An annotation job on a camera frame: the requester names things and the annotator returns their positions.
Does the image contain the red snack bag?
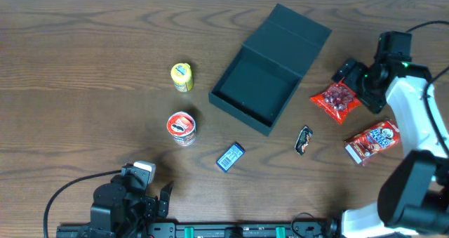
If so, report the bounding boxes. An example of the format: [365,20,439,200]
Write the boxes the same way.
[310,82,361,124]

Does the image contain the red Pringles can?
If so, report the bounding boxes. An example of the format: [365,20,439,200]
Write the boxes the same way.
[166,111,196,147]

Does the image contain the dark green box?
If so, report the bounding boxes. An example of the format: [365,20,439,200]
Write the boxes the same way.
[208,4,332,135]

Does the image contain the yellow snack cup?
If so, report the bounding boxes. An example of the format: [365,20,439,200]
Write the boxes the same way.
[170,63,194,92]

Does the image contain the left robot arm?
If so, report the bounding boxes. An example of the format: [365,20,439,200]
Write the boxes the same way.
[77,161,174,238]

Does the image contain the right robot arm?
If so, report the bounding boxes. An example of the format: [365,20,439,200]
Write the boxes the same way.
[333,31,448,237]

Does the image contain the red Hello Panda box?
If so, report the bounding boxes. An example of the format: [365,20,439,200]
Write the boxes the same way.
[344,119,400,165]

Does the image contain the small blue carton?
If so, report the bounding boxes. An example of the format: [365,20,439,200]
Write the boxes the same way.
[216,142,246,173]

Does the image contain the black candy wrapper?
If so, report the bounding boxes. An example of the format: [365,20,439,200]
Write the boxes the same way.
[295,126,313,155]

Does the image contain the black mounting rail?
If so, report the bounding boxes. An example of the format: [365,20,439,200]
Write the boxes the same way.
[55,219,343,238]

